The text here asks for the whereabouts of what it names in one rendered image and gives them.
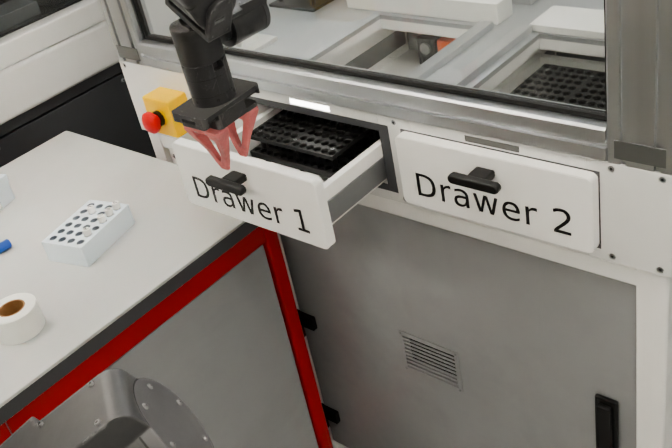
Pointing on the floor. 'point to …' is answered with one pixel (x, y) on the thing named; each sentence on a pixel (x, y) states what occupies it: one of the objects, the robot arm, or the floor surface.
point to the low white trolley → (154, 301)
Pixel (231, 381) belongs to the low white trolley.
